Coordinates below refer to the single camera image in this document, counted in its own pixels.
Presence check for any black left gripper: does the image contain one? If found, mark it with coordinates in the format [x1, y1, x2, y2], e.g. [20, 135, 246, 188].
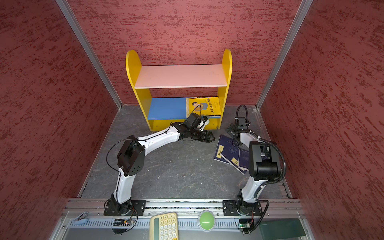
[189, 126, 215, 144]

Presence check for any dark blue book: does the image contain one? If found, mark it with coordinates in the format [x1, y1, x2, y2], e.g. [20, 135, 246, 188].
[230, 150, 249, 175]
[214, 135, 240, 166]

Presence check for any yellow cartoon book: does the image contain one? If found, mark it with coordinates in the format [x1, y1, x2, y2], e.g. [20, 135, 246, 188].
[186, 97, 222, 119]

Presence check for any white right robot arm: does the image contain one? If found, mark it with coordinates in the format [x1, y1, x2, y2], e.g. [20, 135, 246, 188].
[227, 124, 287, 216]

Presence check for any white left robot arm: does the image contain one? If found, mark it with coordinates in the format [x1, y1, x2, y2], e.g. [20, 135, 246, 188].
[112, 122, 216, 206]

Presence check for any dark blue book top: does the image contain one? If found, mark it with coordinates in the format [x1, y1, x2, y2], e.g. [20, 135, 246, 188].
[230, 150, 249, 175]

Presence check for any yellow wooden bookshelf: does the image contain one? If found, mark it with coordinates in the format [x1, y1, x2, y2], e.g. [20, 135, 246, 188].
[126, 49, 233, 131]

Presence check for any green round button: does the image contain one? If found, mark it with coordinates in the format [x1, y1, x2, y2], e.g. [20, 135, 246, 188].
[198, 210, 216, 232]

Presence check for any right circuit board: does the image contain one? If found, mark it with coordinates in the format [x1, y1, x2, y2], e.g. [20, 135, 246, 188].
[239, 219, 252, 229]

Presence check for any circuit board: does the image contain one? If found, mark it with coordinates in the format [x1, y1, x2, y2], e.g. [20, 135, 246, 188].
[239, 219, 252, 229]
[112, 219, 134, 228]

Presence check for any yellow calculator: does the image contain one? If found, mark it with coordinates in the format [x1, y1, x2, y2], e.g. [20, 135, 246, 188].
[150, 212, 180, 240]

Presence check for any left circuit board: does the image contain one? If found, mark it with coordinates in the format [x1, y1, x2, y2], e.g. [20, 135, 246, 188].
[112, 219, 134, 228]

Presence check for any metal clip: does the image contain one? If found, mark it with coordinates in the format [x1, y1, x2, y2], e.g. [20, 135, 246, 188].
[72, 212, 88, 226]

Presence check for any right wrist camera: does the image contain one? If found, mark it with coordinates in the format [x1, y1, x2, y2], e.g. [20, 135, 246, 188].
[235, 117, 250, 130]

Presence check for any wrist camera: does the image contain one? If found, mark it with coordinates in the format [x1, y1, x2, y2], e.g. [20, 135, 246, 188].
[235, 117, 250, 130]
[183, 113, 210, 131]

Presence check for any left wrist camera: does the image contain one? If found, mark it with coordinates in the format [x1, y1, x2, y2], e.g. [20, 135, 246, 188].
[183, 113, 210, 131]

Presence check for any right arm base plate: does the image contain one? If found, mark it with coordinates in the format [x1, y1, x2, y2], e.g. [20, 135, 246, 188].
[222, 200, 263, 217]

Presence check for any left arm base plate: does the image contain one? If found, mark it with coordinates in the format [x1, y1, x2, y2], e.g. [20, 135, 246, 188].
[104, 199, 147, 216]

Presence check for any aluminium corner post right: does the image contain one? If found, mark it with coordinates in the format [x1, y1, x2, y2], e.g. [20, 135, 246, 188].
[256, 0, 313, 111]

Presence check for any aluminium corner post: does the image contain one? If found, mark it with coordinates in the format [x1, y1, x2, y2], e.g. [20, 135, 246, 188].
[256, 0, 313, 111]
[55, 0, 124, 110]

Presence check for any aluminium corner post left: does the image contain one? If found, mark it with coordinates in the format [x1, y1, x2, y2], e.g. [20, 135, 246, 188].
[55, 0, 124, 110]

